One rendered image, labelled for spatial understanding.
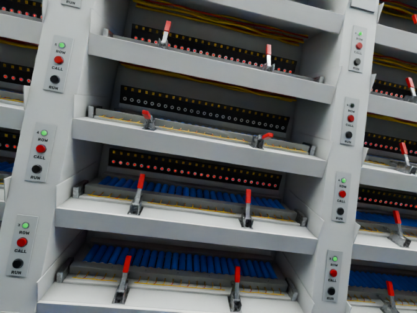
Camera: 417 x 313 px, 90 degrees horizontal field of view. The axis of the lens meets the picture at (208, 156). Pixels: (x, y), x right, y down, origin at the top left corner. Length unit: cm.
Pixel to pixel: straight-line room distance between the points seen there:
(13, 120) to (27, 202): 18
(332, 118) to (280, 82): 16
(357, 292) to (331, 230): 25
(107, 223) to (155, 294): 21
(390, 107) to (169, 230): 66
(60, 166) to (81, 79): 20
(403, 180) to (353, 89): 28
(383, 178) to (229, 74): 48
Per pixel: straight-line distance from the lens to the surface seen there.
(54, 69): 59
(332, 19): 73
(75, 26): 61
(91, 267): 64
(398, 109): 77
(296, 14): 69
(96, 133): 53
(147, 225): 51
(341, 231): 64
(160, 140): 49
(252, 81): 56
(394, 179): 74
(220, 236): 52
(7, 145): 81
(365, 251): 71
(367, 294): 85
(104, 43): 58
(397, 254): 78
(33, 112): 58
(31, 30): 65
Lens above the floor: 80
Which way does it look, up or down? 3 degrees up
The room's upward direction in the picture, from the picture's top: 9 degrees clockwise
